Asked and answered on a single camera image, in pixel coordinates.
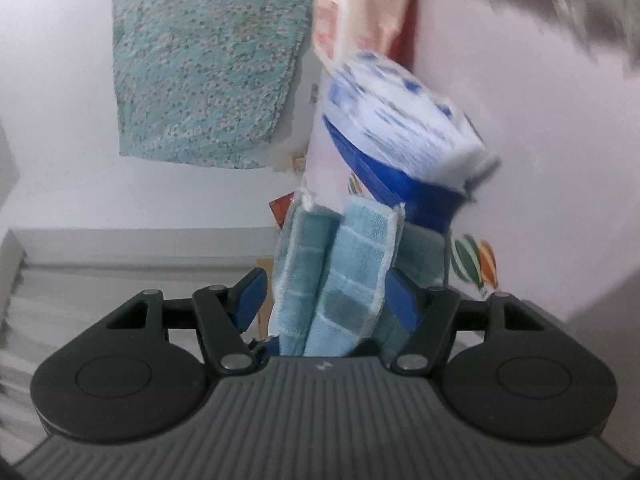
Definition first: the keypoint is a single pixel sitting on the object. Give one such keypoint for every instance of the teal floral wall cloth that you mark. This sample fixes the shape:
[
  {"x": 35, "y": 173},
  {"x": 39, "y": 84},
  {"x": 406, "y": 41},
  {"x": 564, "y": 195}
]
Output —
[{"x": 200, "y": 75}]

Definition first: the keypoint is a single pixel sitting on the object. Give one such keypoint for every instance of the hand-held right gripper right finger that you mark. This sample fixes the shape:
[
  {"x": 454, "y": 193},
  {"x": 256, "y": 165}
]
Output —
[{"x": 402, "y": 302}]

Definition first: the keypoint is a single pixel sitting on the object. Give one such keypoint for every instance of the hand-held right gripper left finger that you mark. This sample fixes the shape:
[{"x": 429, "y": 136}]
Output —
[{"x": 249, "y": 300}]

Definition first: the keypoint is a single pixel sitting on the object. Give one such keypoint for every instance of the blue checked towel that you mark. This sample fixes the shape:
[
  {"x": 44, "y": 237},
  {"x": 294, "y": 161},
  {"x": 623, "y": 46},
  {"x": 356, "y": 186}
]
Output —
[{"x": 345, "y": 270}]

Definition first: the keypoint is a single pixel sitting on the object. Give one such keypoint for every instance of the red snack bag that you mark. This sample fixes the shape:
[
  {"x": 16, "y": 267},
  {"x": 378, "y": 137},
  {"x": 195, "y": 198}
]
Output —
[{"x": 281, "y": 207}]

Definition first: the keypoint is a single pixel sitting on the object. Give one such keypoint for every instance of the blue white mask box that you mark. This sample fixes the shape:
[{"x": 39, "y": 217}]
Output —
[{"x": 400, "y": 125}]

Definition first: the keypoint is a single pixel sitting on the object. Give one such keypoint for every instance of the red beige packet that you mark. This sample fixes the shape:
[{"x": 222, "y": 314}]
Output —
[{"x": 360, "y": 15}]

